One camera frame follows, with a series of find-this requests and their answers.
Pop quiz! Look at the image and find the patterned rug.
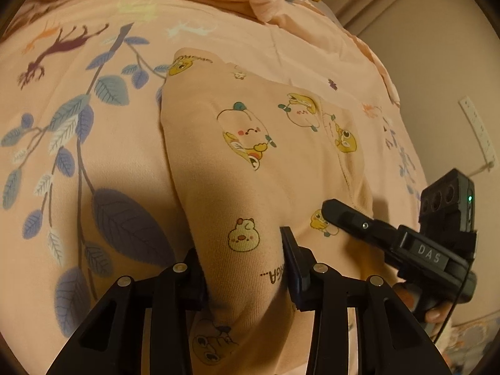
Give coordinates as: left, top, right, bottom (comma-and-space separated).
433, 314, 498, 365

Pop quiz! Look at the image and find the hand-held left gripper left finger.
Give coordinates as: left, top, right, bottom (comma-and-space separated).
46, 247, 208, 375

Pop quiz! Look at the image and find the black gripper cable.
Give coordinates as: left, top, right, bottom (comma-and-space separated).
429, 260, 471, 342

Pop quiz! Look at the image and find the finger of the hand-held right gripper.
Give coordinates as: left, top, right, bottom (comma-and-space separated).
321, 198, 403, 251

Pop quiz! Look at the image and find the pink printed bed blanket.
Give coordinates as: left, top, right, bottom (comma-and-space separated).
0, 0, 430, 375

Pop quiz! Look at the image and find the person's right hand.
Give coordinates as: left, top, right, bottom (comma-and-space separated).
392, 281, 461, 326

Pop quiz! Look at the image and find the peach cartoon-print garment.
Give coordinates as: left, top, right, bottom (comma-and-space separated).
159, 47, 376, 375

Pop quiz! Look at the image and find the white power strip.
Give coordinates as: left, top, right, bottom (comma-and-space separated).
459, 96, 494, 168

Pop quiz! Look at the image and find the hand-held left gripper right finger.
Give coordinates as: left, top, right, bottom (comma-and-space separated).
279, 227, 451, 375

